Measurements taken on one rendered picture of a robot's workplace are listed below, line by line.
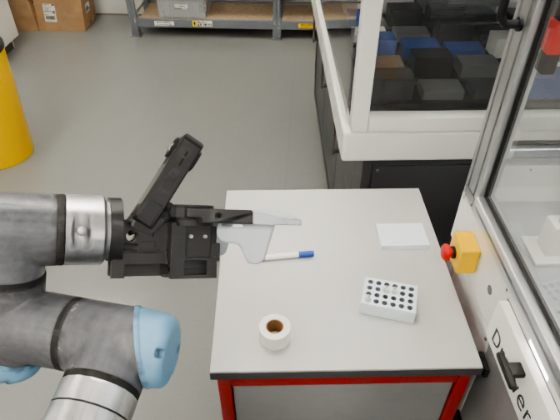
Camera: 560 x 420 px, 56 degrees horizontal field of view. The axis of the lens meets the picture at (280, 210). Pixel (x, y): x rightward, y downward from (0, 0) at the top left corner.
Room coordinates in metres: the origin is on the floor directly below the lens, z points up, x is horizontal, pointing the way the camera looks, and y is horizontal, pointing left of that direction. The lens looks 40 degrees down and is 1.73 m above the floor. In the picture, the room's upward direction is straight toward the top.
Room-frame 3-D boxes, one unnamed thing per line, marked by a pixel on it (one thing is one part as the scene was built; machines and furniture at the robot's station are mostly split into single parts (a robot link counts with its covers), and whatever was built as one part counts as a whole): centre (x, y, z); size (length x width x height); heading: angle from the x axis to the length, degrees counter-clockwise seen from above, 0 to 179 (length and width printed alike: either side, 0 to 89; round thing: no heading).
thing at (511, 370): (0.53, -0.42, 0.91); 0.07 x 0.04 x 0.01; 1
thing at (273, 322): (0.71, 0.01, 0.78); 0.07 x 0.07 x 0.04
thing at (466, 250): (0.86, -0.42, 0.88); 0.07 x 0.05 x 0.07; 1
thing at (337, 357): (0.94, -0.14, 0.38); 0.62 x 0.58 x 0.76; 1
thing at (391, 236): (1.03, -0.33, 0.77); 0.13 x 0.09 x 0.02; 92
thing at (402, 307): (0.80, -0.25, 0.78); 0.12 x 0.08 x 0.04; 76
